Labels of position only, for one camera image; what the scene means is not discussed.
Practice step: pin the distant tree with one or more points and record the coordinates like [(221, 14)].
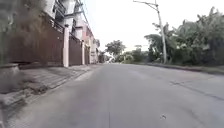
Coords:
[(115, 47)]

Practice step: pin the distant bushes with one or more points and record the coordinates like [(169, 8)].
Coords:
[(135, 56)]

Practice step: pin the grey asphalt road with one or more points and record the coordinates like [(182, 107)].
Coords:
[(126, 96)]

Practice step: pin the tall pale building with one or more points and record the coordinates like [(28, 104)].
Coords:
[(66, 13)]

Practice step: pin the cracked concrete pavement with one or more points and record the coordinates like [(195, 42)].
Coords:
[(43, 80)]

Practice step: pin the concrete kerb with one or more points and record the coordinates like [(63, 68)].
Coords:
[(186, 68)]

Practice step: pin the brown fence with pillars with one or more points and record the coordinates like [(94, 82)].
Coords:
[(40, 46)]

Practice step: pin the dense green trees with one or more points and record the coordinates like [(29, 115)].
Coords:
[(196, 41)]

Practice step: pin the blurred tree foliage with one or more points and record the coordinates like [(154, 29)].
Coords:
[(20, 15)]

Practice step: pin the low concrete planter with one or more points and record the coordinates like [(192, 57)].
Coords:
[(8, 78)]

